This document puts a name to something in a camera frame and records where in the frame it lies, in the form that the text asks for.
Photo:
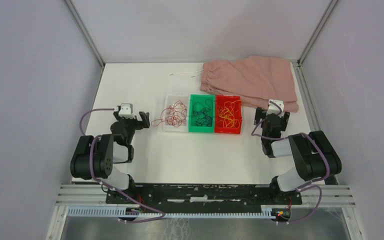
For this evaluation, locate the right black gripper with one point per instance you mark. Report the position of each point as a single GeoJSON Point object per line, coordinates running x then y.
{"type": "Point", "coordinates": [260, 113]}

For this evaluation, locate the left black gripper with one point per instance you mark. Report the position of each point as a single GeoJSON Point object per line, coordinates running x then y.
{"type": "Point", "coordinates": [144, 116]}

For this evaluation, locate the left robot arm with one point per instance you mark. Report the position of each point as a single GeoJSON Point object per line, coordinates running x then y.
{"type": "Point", "coordinates": [93, 158]}

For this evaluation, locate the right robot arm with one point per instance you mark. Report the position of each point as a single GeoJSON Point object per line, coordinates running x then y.
{"type": "Point", "coordinates": [313, 155]}

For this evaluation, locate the pink cloth shorts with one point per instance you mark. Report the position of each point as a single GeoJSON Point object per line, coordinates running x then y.
{"type": "Point", "coordinates": [255, 79]}

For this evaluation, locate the red plastic bin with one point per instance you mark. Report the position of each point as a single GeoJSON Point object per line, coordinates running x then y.
{"type": "Point", "coordinates": [228, 114]}

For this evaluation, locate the clear plastic bin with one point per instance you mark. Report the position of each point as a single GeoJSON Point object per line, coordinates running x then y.
{"type": "Point", "coordinates": [175, 114]}

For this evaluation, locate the green plastic bin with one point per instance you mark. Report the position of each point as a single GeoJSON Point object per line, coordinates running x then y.
{"type": "Point", "coordinates": [202, 113]}

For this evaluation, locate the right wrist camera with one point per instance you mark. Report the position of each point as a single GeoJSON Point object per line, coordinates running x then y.
{"type": "Point", "coordinates": [275, 107]}

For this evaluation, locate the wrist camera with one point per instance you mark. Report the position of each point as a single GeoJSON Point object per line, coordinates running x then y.
{"type": "Point", "coordinates": [275, 107]}
{"type": "Point", "coordinates": [125, 110]}

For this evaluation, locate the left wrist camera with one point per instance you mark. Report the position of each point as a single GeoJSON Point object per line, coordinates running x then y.
{"type": "Point", "coordinates": [125, 110]}

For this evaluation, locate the white drawstring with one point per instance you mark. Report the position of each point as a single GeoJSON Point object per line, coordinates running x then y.
{"type": "Point", "coordinates": [192, 73]}

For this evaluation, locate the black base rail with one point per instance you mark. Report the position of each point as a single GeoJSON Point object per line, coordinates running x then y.
{"type": "Point", "coordinates": [176, 198]}

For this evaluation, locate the white slotted cable duct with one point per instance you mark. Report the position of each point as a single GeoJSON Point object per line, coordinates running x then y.
{"type": "Point", "coordinates": [122, 212]}

